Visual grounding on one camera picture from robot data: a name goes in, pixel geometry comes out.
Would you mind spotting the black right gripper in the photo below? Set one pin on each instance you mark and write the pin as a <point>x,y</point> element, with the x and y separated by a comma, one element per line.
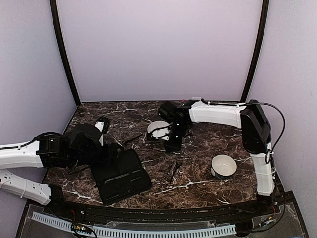
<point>170,147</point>

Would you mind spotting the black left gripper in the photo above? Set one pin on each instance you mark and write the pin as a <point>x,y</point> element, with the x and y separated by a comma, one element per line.
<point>110,148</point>

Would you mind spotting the silver hair cutting scissors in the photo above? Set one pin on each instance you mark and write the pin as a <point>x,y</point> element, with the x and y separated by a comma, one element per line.
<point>179,163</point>

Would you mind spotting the black zippered tool case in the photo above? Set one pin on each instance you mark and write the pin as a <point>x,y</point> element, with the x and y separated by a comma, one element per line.
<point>121,179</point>

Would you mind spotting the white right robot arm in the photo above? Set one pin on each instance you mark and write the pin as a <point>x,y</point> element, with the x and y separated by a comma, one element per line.
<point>248,117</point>

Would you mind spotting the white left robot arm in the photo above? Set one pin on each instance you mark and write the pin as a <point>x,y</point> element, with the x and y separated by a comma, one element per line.
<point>47,150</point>

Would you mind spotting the plain white bowl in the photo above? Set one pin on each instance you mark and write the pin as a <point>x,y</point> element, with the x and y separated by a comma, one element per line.
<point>158,130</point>

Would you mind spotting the white bowl with teal base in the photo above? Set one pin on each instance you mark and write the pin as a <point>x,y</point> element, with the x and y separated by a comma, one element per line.
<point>223,167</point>

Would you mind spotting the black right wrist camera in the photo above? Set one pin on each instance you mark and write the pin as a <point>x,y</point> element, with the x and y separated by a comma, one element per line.
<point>167,111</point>

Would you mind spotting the black left frame post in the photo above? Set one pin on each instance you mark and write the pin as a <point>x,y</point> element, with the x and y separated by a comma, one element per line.
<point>62,51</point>

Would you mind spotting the black frame post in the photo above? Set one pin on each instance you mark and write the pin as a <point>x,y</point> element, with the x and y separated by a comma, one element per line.
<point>256,51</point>
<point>62,51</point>

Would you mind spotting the black right frame post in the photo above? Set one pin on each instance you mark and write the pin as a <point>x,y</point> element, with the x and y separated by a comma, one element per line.
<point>256,51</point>

